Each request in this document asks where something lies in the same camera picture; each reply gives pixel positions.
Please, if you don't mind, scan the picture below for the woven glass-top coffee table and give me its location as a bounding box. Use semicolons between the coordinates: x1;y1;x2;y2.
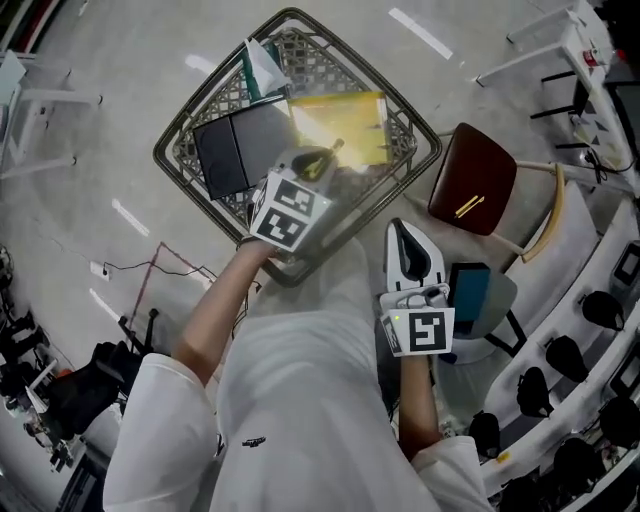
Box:
152;7;444;289

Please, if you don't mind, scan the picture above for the person's left forearm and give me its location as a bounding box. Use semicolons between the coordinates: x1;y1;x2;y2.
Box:
172;237;281;386

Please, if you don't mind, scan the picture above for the row of black headsets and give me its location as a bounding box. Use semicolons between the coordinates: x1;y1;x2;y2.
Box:
467;289;640;512

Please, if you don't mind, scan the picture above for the cluttered black equipment pile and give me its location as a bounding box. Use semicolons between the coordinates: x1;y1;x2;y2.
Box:
0;244;86;476

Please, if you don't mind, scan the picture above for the person's white shirt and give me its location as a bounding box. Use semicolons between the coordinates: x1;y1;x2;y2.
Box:
102;239;494;512

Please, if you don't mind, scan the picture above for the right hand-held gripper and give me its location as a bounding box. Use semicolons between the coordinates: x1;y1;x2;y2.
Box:
378;218;456;358

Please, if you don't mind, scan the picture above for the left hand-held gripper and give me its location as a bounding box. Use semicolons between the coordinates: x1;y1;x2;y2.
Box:
248;146;341;253

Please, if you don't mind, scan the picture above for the teal box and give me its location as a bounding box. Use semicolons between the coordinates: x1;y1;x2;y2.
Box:
447;262;491;324

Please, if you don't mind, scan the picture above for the green and white packet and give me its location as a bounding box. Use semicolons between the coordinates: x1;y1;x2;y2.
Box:
242;38;290;101

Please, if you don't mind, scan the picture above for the red floor tape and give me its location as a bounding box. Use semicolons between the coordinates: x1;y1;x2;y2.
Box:
127;241;196;331

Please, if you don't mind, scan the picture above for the thin black cable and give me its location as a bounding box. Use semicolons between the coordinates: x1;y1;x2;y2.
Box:
102;259;219;281

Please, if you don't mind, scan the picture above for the white metal-frame table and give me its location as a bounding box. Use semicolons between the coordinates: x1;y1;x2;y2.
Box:
0;49;104;181

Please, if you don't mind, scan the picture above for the black swivel office chair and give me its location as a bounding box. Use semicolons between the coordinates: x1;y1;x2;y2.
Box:
49;309;161;441

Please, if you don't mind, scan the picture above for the yellow plastic envelope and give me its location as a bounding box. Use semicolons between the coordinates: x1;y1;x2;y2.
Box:
287;89;389;174

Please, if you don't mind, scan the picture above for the white table with black legs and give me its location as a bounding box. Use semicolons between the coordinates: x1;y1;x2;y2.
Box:
474;0;640;191

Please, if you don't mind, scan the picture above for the person's right forearm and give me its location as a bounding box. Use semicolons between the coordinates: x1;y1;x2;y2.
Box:
397;354;444;461

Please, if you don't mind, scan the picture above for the brown-seat wooden chair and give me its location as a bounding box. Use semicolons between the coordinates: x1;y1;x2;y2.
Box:
427;122;566;264

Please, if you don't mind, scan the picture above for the long white curved workbench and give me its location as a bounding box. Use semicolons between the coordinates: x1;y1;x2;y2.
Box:
479;179;640;512

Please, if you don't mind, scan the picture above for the grey chair with black legs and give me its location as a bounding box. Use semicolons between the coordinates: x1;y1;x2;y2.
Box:
434;262;529;361

